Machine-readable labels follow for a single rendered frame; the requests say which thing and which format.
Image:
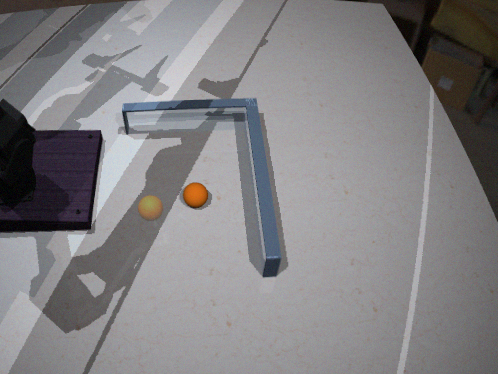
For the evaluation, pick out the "clear l-shaped low wall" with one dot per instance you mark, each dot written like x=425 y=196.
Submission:
x=269 y=226
x=201 y=119

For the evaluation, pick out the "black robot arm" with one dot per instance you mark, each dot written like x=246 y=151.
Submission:
x=17 y=177

